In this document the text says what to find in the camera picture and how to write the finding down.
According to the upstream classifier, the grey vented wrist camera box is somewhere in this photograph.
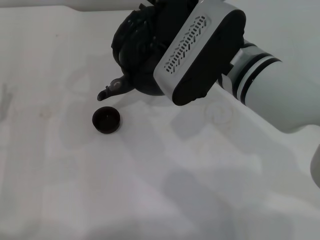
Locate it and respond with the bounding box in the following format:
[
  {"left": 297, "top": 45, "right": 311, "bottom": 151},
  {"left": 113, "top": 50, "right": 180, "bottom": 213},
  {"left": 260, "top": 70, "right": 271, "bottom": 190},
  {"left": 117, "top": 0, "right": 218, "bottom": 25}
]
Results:
[{"left": 152, "top": 0, "right": 247, "bottom": 107}]

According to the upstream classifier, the dark small teacup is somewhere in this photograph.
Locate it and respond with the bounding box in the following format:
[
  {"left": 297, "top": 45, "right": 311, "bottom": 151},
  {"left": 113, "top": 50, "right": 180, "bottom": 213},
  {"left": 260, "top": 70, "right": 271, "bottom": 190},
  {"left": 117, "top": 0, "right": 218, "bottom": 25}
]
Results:
[{"left": 91, "top": 106, "right": 123, "bottom": 135}]

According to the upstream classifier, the white rounded board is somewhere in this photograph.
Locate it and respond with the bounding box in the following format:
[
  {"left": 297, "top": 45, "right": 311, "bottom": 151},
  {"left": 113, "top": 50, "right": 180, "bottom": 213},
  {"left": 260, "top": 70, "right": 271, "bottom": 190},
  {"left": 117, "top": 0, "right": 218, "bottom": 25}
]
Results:
[{"left": 71, "top": 0, "right": 142, "bottom": 13}]

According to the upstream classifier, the black round teapot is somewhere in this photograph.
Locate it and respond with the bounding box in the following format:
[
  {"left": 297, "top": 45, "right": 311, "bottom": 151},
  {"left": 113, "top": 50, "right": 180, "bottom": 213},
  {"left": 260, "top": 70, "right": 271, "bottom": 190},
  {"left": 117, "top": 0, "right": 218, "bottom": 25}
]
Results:
[{"left": 96, "top": 4, "right": 177, "bottom": 102}]

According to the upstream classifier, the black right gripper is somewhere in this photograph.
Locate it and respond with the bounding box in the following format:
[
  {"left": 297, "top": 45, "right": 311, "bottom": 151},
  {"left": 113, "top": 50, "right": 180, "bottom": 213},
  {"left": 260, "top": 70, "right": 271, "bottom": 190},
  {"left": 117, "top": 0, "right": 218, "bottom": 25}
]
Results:
[{"left": 137, "top": 0, "right": 201, "bottom": 53}]

